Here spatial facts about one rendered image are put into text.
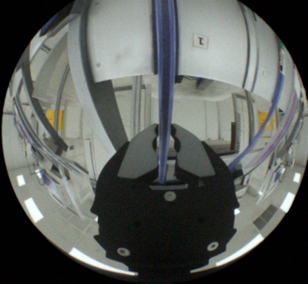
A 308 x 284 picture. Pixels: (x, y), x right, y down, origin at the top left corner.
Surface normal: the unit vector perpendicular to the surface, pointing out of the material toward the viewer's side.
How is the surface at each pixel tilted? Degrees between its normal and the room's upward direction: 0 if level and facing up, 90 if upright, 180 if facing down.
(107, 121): 90
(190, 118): 90
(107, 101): 90
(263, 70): 44
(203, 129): 90
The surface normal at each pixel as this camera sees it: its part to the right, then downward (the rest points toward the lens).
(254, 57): -0.03, 0.72
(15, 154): 1.00, 0.00
